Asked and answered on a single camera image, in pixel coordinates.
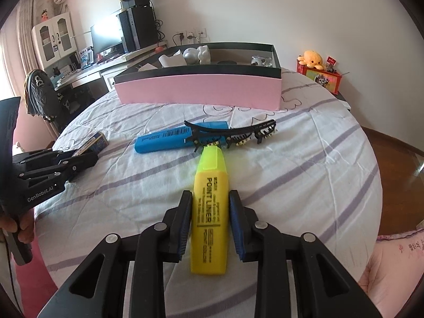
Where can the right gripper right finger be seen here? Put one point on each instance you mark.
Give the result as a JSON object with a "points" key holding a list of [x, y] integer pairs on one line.
{"points": [[296, 275]]}

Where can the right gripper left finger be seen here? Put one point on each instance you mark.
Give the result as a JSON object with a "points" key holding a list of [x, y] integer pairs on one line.
{"points": [[126, 275]]}

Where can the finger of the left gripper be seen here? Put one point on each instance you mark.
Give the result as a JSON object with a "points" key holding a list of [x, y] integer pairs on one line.
{"points": [[70, 167], [42, 157]]}

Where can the blue gold cigarette box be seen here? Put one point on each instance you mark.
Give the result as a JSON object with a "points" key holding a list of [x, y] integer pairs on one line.
{"points": [[96, 143]]}

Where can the blue highlighter marker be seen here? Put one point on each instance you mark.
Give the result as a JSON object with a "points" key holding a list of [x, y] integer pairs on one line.
{"points": [[170, 139]]}

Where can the yellow highlighter marker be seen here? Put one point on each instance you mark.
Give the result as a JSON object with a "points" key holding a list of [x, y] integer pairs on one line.
{"points": [[210, 214]]}

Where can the white piggy bank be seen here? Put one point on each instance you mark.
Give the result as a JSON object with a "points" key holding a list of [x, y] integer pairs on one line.
{"points": [[200, 55]]}

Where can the pink green storage box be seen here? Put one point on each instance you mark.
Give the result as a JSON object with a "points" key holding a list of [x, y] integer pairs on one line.
{"points": [[239, 85]]}

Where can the black remote control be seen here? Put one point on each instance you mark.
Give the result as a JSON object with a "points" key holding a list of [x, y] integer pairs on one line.
{"points": [[227, 62]]}

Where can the person's left hand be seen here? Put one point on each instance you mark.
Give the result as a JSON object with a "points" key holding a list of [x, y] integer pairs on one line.
{"points": [[24, 228]]}

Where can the black office chair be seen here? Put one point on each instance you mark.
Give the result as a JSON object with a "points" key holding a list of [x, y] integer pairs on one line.
{"points": [[42, 100]]}

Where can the pink pillow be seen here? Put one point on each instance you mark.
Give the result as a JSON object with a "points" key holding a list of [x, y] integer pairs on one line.
{"points": [[393, 271]]}

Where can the white desk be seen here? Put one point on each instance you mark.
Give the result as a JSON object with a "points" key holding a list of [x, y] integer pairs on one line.
{"points": [[108, 70]]}

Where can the white glass-door cabinet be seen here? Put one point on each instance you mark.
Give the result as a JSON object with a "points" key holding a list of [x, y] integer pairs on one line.
{"points": [[53, 40]]}

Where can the black computer monitor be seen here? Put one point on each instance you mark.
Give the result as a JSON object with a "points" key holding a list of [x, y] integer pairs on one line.
{"points": [[105, 36]]}

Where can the white square box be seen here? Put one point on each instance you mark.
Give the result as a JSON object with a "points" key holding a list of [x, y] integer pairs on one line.
{"points": [[147, 67]]}

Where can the black hair clip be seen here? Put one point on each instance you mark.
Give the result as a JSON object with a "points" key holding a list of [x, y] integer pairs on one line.
{"points": [[237, 136]]}

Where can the black computer tower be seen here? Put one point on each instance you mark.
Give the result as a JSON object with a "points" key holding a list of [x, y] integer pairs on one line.
{"points": [[138, 28]]}

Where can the black white TV cabinet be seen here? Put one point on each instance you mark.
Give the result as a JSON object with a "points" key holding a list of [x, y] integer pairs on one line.
{"points": [[340, 97]]}

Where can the red cartoon storage box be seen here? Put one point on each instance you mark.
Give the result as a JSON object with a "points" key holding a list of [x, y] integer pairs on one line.
{"points": [[329, 81]]}

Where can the yellow octopus plush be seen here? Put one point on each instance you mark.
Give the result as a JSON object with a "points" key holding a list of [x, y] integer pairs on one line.
{"points": [[311, 59]]}

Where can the clear glass bottle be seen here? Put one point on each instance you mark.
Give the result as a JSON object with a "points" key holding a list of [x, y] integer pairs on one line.
{"points": [[260, 61]]}

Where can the white wall power outlet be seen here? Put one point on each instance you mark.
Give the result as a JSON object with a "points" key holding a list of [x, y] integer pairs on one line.
{"points": [[195, 36]]}

